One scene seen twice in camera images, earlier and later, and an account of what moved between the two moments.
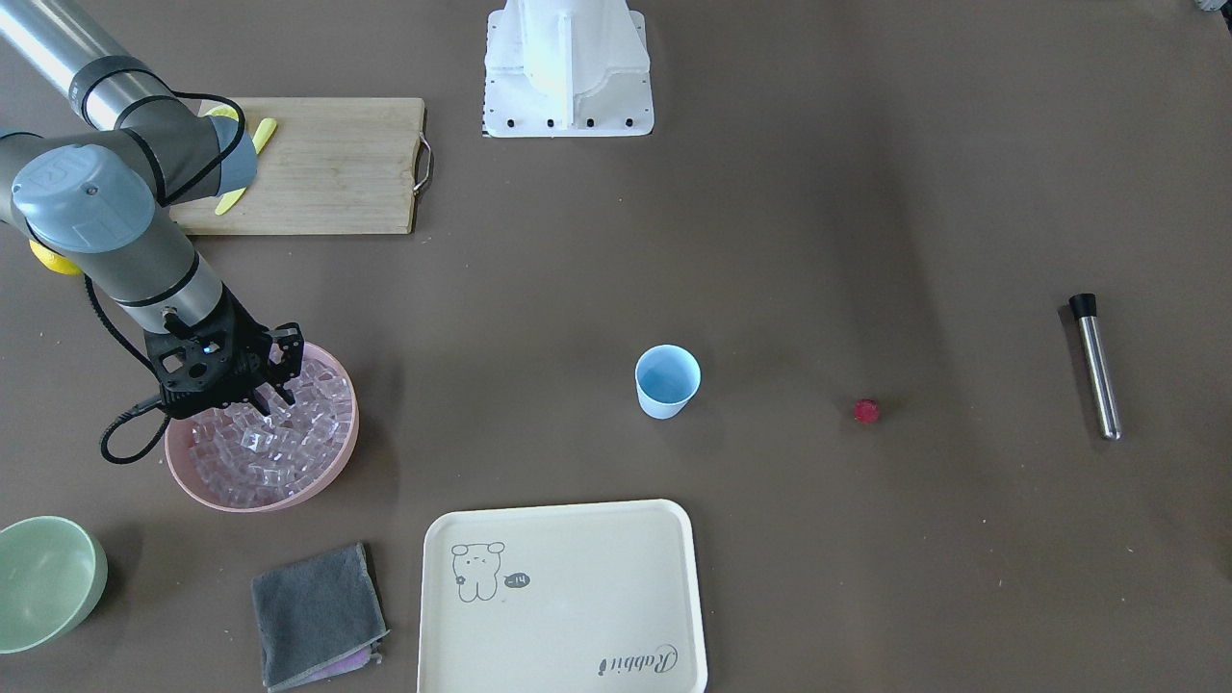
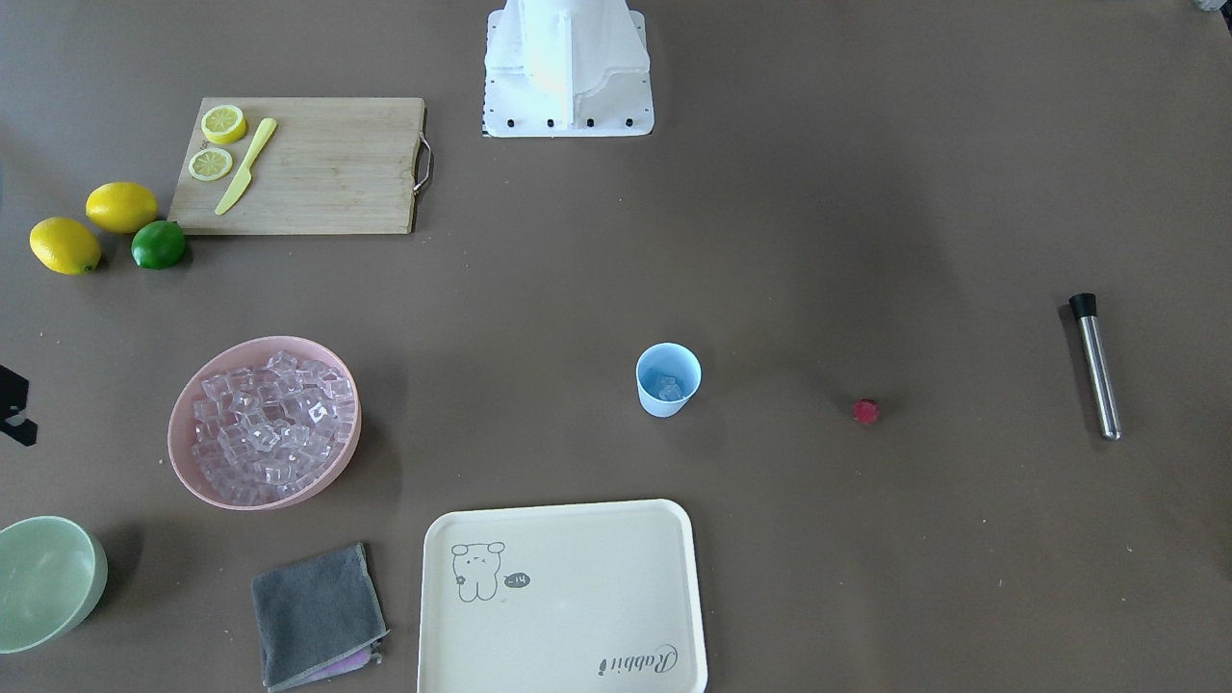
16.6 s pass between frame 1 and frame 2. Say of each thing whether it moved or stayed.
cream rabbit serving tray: stayed
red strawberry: stayed
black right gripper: moved
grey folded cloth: stayed
